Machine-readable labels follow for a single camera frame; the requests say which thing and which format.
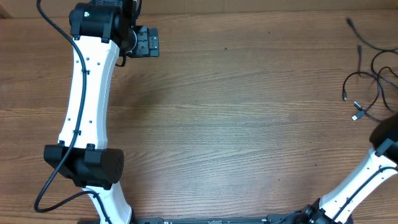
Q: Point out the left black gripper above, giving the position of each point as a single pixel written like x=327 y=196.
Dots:
x=148 y=42

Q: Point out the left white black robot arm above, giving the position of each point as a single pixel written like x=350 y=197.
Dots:
x=103 y=34

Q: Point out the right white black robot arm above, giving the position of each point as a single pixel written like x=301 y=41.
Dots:
x=379 y=164

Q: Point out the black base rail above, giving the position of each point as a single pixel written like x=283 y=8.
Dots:
x=217 y=220

